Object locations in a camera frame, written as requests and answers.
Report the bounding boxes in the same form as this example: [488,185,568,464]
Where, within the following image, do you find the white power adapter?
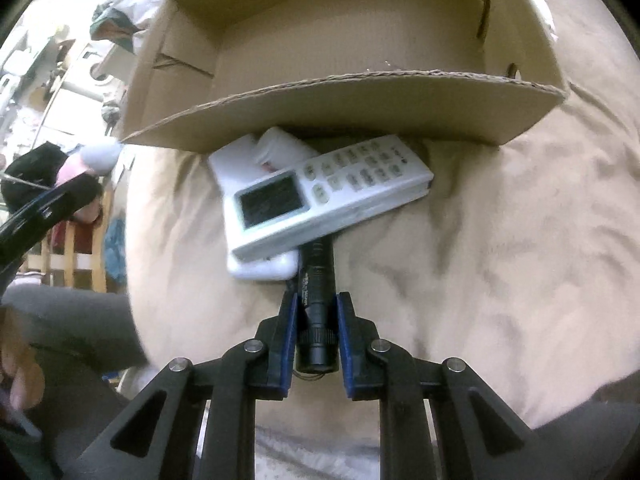
[208,127,319,282]

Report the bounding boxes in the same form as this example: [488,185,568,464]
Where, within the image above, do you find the black clothing on chair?
[1,142,67,214]

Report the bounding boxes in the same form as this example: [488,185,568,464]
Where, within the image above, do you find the black flashlight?
[296,236,338,376]

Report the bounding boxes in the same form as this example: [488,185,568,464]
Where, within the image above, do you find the brown cardboard box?
[122,0,567,153]

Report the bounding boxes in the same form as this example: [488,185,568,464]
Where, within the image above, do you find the white air conditioner remote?
[230,136,434,262]

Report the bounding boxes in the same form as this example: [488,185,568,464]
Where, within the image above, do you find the person's left hand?
[1,307,46,412]

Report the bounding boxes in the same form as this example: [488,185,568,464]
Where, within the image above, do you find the beige bed blanket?
[117,0,640,480]

